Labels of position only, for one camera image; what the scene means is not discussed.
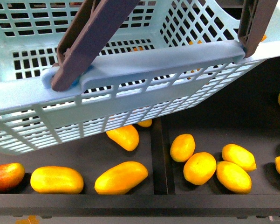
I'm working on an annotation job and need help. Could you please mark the light blue plastic basket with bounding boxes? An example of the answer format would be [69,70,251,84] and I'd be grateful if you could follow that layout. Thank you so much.
[0,0,280,155]

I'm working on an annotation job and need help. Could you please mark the red yellow mango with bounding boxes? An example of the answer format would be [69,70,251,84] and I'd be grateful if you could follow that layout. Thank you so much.
[0,163,25,193]

